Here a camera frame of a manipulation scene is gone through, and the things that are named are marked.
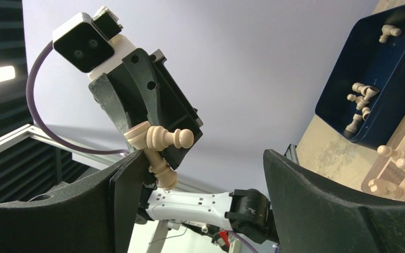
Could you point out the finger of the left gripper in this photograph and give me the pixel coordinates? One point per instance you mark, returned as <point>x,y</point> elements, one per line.
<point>154,96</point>
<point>119,97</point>

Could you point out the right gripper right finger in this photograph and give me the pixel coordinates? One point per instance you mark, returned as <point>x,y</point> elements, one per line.
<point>315,214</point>

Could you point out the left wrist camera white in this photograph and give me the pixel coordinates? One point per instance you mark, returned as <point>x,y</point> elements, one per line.
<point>93,44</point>

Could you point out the dark blue tin lid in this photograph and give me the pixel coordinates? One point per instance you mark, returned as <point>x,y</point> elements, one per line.
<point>365,60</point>

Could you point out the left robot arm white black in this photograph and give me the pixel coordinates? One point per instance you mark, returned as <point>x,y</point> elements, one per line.
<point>242,211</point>

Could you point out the white chess piece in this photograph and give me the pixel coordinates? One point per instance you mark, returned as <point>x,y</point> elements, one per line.
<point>390,152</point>
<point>386,189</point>

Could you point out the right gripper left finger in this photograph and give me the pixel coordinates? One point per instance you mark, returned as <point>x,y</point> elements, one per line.
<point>94,214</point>

